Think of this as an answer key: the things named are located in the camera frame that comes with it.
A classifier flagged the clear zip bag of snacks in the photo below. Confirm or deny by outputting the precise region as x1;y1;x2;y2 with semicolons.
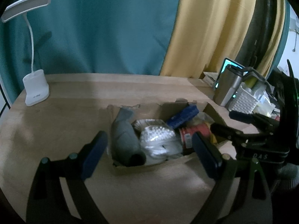
190;112;215;127

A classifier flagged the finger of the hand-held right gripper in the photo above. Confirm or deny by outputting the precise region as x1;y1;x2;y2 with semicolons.
228;111;281;131
210;122;262;143

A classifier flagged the cardboard box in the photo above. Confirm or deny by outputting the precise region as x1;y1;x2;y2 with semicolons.
106;99;234;175

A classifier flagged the bag of cotton swabs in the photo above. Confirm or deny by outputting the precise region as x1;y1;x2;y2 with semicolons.
132;119;178;145

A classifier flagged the clear plastic bag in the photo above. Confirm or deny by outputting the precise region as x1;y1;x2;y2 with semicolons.
253;84;277;115

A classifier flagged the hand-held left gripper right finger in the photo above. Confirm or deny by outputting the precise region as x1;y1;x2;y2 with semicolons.
193;132;274;224

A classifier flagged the teal curtain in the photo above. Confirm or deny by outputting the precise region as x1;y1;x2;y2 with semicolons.
0;0;183;98

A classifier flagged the dark blue tissue pack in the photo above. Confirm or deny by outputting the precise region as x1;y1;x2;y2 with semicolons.
166;105;199;129

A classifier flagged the steel tumbler with black lid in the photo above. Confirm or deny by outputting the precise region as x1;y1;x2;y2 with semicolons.
213;69;243;106

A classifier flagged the grey sock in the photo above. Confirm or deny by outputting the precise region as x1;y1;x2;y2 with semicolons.
110;107;147;167

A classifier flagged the yellow green sponge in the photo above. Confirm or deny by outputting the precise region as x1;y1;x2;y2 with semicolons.
243;76;260;89

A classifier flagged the red and gold tin can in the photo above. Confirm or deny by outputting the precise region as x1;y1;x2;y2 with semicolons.
179;122;213;150

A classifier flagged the white desk lamp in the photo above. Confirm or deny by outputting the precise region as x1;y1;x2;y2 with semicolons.
1;0;53;106

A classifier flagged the white plastic basket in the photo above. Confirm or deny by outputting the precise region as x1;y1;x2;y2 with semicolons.
228;85;261;112

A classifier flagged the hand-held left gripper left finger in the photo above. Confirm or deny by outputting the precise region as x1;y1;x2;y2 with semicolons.
26;131;108;224

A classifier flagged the yellow curtain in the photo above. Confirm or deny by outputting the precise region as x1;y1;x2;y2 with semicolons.
161;0;258;78

